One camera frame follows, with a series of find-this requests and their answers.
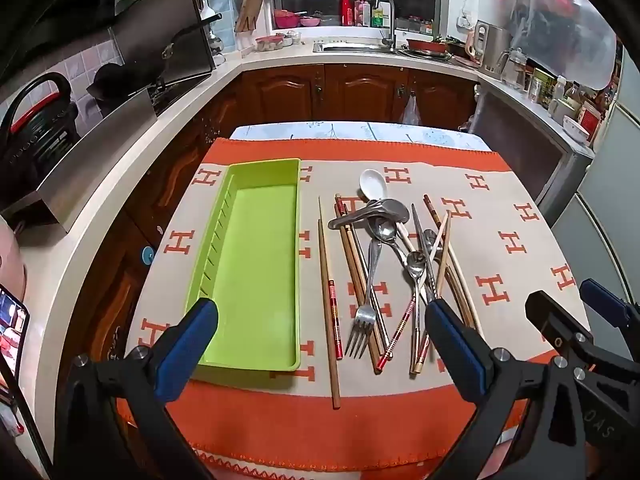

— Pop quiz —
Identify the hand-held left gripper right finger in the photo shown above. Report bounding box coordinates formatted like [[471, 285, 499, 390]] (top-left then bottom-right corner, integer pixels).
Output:
[[425, 299, 587, 480]]

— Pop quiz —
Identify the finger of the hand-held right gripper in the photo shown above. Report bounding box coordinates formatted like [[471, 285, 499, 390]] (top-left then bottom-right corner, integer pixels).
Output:
[[525, 290, 594, 367], [581, 279, 640, 327]]

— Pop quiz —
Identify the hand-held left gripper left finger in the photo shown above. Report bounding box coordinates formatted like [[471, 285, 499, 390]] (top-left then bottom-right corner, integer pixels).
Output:
[[54, 298, 221, 480]]

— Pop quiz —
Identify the brown wooden chopstick red band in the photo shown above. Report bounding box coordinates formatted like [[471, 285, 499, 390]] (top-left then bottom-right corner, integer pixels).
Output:
[[333, 203, 391, 358], [334, 193, 382, 375]]

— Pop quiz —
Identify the steel spoon brass handle end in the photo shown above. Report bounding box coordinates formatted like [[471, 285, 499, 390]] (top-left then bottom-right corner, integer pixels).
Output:
[[404, 251, 427, 375]]

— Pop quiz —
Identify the steel fork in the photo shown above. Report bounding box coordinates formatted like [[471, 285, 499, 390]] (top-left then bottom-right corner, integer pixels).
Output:
[[344, 239, 385, 360]]

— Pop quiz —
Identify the steel spoon wooden handle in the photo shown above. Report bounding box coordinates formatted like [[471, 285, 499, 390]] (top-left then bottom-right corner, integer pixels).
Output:
[[421, 228, 478, 333]]

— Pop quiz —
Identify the steel chopstick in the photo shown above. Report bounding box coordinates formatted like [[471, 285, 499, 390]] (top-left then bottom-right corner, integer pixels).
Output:
[[411, 203, 435, 303]]

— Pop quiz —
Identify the green plastic utensil tray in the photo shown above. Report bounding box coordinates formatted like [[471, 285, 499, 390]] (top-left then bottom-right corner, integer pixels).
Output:
[[184, 158, 302, 372]]

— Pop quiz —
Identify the wooden chopstick red patterned end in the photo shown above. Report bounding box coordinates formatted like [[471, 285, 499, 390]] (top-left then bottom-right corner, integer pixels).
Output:
[[318, 196, 344, 360]]

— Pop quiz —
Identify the plain long wooden chopstick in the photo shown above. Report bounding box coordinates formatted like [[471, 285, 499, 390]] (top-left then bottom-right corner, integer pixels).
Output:
[[317, 218, 342, 410]]

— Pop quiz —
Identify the steel spoon hammered handle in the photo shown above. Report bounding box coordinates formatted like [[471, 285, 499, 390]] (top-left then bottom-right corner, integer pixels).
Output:
[[371, 219, 433, 306]]

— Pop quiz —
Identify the deep steel soup spoon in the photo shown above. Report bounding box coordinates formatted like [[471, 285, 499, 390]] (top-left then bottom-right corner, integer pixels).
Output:
[[327, 198, 409, 231]]

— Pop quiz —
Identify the white ceramic spoon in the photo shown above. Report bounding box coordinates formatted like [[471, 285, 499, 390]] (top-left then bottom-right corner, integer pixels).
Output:
[[359, 169, 390, 203]]

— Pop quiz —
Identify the orange beige printed blanket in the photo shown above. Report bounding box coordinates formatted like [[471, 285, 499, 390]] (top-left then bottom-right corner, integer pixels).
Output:
[[116, 137, 596, 472]]

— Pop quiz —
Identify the white bowl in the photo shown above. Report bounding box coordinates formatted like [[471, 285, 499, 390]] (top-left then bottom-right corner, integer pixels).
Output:
[[562, 115, 592, 143]]

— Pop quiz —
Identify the smartphone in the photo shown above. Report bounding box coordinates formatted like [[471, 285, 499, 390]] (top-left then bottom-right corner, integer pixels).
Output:
[[0, 284, 32, 393]]

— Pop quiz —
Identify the steel kitchen appliance cabinet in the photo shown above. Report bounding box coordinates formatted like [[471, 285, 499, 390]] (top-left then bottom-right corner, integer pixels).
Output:
[[470, 81, 597, 217]]

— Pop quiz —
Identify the steel splash panel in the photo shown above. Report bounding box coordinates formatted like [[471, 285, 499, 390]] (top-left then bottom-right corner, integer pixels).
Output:
[[36, 87, 159, 234]]

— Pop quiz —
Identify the cluster of condiment jars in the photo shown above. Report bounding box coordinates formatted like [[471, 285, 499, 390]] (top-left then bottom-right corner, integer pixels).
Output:
[[527, 60, 606, 126]]

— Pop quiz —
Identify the light floral tablecloth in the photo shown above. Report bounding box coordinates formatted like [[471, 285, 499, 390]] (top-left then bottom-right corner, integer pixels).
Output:
[[229, 121, 490, 152]]

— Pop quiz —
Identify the hanging plastic bag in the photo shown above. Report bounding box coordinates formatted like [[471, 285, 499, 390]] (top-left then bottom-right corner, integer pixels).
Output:
[[398, 94, 422, 125]]

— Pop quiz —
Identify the glass teapot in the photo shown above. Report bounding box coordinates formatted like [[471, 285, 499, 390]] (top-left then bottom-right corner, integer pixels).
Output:
[[494, 48, 530, 90]]

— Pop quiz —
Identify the black wok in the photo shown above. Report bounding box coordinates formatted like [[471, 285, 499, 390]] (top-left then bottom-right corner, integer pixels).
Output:
[[109, 0, 224, 92], [86, 61, 168, 107]]

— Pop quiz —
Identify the steel electric kettle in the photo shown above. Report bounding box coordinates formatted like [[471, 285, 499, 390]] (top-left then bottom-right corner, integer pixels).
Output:
[[467, 20, 507, 72]]

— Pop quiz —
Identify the translucent plastic sheet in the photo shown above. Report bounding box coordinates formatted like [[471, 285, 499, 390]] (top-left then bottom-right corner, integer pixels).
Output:
[[525, 0, 620, 92]]

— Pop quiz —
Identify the red basin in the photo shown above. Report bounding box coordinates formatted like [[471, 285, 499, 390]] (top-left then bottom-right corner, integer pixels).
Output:
[[405, 37, 449, 55]]

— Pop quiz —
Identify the steel sink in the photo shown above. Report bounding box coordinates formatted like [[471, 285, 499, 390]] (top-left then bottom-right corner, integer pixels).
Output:
[[313, 40, 401, 55]]

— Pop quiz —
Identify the steel faucet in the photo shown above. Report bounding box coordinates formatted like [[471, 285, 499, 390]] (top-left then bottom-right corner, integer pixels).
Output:
[[374, 0, 399, 52]]

